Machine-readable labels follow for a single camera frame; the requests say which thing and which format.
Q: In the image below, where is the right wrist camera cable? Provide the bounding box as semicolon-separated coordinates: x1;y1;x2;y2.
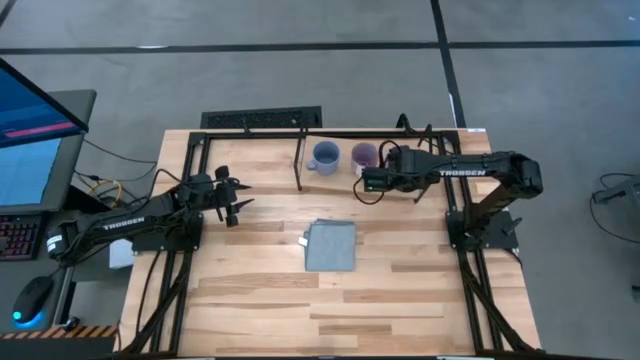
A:
352;174;389;207

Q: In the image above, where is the wooden shelf black metal frame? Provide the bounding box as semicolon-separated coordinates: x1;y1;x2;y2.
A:
292;124;436;204

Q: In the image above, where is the black table frame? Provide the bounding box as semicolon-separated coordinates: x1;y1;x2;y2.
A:
115;128;546;359

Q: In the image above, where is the black computer mouse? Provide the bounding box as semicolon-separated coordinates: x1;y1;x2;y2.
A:
11;275;55;326

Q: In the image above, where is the blue-grey mug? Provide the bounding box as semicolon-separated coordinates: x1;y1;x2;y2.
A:
305;140;342;177

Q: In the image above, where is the grey folded towel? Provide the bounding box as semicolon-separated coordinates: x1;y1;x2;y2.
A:
298;218;358;273

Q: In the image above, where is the small white box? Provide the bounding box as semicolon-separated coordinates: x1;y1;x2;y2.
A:
109;238;136;271

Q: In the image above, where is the yellow cable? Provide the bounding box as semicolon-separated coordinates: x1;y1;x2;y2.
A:
88;178;124;207

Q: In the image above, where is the tilted computer monitor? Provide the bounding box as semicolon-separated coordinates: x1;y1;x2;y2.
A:
0;57;90;150

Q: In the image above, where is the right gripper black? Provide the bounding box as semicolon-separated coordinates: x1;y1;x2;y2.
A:
375;144;426;194

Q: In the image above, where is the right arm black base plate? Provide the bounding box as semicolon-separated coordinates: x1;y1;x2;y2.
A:
446;208;520;251

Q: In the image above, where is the black perforated floor grille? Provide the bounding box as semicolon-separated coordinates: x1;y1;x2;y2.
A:
200;105;323;130

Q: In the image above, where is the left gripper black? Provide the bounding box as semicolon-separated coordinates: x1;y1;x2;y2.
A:
213;165;256;228

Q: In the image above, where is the backlit black keyboard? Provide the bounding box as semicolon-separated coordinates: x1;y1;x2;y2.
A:
0;213;47;262

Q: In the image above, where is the upright computer monitor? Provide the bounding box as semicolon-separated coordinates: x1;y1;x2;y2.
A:
0;89;98;216

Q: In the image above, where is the purple ribbed cup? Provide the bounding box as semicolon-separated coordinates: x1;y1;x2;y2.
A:
350;142;380;177

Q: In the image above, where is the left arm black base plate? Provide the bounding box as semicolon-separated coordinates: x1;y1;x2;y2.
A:
131;212;205;254

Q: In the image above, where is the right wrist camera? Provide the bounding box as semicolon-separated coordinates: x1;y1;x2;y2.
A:
361;167;398;194

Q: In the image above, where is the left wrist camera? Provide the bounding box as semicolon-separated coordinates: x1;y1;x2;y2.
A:
185;173;217;197

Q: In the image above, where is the orange black hazard strip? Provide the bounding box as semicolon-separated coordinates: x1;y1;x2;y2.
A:
0;324;120;341

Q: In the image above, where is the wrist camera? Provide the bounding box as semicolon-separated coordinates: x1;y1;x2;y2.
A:
361;167;398;194
185;173;217;197

